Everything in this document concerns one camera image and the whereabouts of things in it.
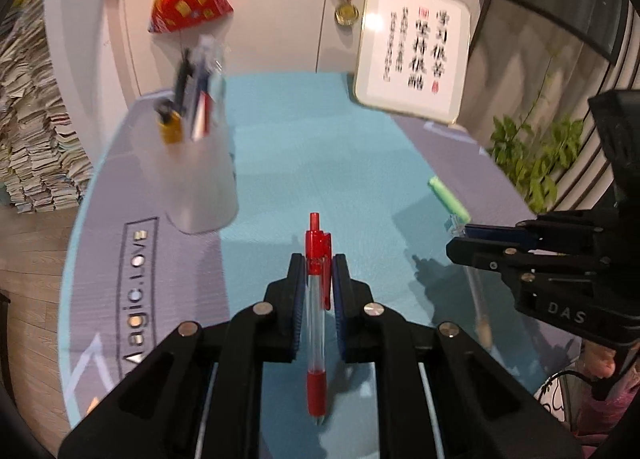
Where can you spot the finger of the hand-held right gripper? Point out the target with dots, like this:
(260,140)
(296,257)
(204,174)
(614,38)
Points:
(490,256)
(500,231)

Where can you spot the red clear pen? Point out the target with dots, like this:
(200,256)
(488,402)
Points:
(315,244)

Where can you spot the green plant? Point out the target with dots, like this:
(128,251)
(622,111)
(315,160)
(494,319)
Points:
(535,159)

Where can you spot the yellow and black pen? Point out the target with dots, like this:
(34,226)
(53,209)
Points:
(170,126)

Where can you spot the pink patterned clothing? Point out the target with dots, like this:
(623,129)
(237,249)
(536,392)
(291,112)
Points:
(622,414)

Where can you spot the translucent white pen holder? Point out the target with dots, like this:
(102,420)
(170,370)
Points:
(200,189)

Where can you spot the dark blue pen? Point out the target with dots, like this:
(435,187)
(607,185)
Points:
(196,94)

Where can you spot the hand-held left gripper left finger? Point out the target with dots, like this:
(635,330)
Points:
(298,289)

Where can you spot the framed calligraphy picture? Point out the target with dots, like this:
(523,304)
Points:
(415,49)

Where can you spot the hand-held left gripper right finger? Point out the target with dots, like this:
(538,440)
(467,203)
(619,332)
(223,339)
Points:
(338,289)

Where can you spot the stack of papers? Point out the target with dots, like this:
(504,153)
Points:
(35,129)

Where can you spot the green capped clear pen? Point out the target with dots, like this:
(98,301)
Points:
(482,309)

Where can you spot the thin red pen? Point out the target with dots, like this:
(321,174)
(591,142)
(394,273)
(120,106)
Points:
(202,116)

